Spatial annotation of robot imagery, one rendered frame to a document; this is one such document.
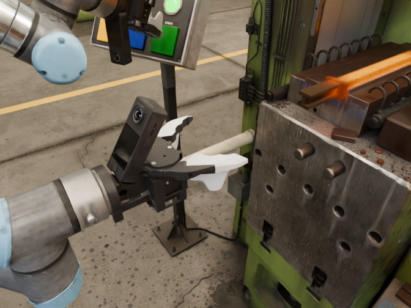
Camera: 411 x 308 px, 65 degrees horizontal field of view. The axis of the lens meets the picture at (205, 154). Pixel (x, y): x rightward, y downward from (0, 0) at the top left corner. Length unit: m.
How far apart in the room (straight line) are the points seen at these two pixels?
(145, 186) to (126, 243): 1.20
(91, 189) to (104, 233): 1.31
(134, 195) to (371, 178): 0.44
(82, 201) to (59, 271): 0.11
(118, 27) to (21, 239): 0.49
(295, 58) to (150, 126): 0.64
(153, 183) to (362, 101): 0.45
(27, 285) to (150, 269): 1.09
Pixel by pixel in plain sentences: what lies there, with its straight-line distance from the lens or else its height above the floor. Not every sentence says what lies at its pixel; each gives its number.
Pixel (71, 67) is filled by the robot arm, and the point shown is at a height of 1.10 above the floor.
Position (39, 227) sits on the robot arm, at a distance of 0.43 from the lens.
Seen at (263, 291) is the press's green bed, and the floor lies 0.16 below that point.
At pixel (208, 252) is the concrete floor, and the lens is 1.59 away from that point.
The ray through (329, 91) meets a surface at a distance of 0.70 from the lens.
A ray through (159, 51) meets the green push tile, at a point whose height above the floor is 0.98.
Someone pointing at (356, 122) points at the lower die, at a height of 0.94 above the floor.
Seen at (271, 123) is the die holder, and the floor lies 0.88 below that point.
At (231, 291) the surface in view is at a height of 0.00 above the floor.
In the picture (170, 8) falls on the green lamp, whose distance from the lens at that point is 0.94.
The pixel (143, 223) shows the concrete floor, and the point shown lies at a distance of 1.73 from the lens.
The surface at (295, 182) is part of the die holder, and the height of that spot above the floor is 0.76.
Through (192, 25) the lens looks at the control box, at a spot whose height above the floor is 1.05.
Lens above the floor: 1.29
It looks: 37 degrees down
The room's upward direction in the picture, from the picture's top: straight up
